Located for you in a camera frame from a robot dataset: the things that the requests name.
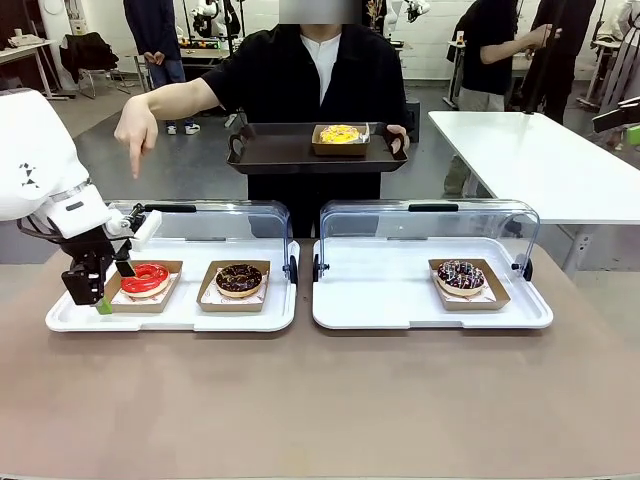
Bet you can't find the black background workbench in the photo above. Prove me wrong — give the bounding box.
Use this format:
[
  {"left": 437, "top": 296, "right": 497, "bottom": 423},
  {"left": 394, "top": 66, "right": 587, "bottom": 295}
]
[{"left": 178, "top": 39, "right": 240, "bottom": 81}]

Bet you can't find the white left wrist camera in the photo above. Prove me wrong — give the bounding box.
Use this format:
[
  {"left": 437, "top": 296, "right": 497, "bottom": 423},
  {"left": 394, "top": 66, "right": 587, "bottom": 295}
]
[{"left": 104, "top": 202, "right": 163, "bottom": 252}]

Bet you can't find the black jacket on chair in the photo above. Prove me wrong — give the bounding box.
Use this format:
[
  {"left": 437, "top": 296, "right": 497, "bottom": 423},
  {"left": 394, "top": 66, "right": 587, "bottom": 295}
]
[{"left": 59, "top": 31, "right": 120, "bottom": 84}]

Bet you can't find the clear display tray lid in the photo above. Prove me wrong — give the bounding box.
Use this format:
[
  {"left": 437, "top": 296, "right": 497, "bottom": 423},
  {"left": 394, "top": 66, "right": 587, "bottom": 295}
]
[
  {"left": 318, "top": 198, "right": 542, "bottom": 281},
  {"left": 102, "top": 198, "right": 292, "bottom": 281}
]

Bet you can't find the dark white-striped donut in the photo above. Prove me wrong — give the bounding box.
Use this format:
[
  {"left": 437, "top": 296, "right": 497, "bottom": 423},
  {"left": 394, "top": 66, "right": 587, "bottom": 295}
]
[{"left": 437, "top": 258, "right": 487, "bottom": 296}]

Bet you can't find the bystander in blue jeans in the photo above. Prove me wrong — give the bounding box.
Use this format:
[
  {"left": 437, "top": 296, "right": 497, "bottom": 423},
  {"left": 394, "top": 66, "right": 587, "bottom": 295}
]
[{"left": 123, "top": 0, "right": 201, "bottom": 136}]

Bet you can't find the person's left hand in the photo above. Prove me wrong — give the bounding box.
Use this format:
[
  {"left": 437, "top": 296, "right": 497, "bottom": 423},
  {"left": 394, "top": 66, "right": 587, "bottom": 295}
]
[{"left": 385, "top": 124, "right": 411, "bottom": 154}]

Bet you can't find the white background desk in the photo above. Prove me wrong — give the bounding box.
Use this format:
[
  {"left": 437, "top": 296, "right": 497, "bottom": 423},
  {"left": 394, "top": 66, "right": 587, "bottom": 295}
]
[{"left": 0, "top": 38, "right": 69, "bottom": 101}]

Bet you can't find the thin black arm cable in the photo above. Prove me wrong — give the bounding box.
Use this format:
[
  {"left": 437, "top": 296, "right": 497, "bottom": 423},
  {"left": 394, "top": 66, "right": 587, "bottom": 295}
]
[{"left": 17, "top": 215, "right": 69, "bottom": 245}]

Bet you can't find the yellow sprinkled donut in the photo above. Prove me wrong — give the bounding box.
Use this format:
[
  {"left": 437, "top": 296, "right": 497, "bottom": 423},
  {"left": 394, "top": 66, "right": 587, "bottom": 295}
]
[{"left": 318, "top": 124, "right": 362, "bottom": 145}]

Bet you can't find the bystander in black outfit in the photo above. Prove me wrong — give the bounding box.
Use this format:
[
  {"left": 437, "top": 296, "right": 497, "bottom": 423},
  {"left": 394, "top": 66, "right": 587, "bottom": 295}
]
[{"left": 519, "top": 0, "right": 599, "bottom": 126}]

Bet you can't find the white side table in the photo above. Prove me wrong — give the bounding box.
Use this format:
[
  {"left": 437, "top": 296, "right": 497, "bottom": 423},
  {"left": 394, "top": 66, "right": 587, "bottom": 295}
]
[{"left": 428, "top": 109, "right": 640, "bottom": 274}]

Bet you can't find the red glazed donut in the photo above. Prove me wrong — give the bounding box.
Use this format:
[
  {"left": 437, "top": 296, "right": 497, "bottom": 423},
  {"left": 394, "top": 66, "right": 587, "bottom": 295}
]
[{"left": 120, "top": 262, "right": 170, "bottom": 300}]

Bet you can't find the bystander in black t-shirt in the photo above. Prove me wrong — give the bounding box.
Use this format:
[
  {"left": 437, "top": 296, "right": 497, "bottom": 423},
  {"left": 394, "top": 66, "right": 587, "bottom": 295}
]
[{"left": 443, "top": 0, "right": 564, "bottom": 197}]

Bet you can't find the dark brown serving tray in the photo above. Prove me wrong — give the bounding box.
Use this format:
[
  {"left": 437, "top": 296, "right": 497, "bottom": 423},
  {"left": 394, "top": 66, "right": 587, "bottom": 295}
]
[{"left": 226, "top": 122, "right": 409, "bottom": 175}]

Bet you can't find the person's right hand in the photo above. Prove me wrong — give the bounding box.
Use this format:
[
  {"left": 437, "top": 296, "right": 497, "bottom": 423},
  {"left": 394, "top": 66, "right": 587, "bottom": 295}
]
[{"left": 113, "top": 94, "right": 160, "bottom": 180}]

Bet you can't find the bystander in floral black shirt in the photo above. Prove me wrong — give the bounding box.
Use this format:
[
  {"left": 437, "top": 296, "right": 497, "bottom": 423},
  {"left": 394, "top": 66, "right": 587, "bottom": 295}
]
[{"left": 362, "top": 0, "right": 399, "bottom": 39}]

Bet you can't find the black upright pole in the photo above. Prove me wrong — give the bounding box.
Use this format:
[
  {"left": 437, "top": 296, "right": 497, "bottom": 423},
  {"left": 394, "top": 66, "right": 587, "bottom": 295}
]
[{"left": 523, "top": 0, "right": 557, "bottom": 116}]

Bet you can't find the brown cardboard donut box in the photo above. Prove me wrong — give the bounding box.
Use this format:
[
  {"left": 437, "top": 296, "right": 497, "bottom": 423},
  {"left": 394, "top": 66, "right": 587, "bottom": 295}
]
[
  {"left": 311, "top": 124, "right": 372, "bottom": 157},
  {"left": 428, "top": 257, "right": 512, "bottom": 312},
  {"left": 196, "top": 258, "right": 272, "bottom": 313},
  {"left": 102, "top": 258, "right": 184, "bottom": 314}
]

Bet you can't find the white display tray base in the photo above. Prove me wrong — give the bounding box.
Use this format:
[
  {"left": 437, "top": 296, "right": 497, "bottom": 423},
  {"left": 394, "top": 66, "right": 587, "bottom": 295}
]
[
  {"left": 312, "top": 237, "right": 555, "bottom": 331},
  {"left": 44, "top": 237, "right": 301, "bottom": 334}
]

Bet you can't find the chocolate sprinkled donut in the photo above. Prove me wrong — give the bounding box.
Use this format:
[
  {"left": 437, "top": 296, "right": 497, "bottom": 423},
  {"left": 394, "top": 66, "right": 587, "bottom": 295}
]
[{"left": 215, "top": 262, "right": 264, "bottom": 300}]

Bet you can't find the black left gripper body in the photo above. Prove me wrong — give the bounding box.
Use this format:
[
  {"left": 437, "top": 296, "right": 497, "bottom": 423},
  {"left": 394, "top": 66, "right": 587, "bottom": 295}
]
[{"left": 64, "top": 227, "right": 132, "bottom": 281}]

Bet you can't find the metal frame chair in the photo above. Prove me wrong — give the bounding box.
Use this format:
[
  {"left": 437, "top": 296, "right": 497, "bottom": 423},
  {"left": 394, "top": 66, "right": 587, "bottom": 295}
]
[{"left": 77, "top": 64, "right": 132, "bottom": 100}]

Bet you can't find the person's right forearm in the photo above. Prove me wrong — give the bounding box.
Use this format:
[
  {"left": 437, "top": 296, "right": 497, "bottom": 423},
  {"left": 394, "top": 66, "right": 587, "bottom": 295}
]
[{"left": 144, "top": 77, "right": 224, "bottom": 119}]

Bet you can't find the person in black shirt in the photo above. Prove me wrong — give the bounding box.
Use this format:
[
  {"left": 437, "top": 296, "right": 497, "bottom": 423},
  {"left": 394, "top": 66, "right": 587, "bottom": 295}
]
[{"left": 202, "top": 0, "right": 411, "bottom": 239}]

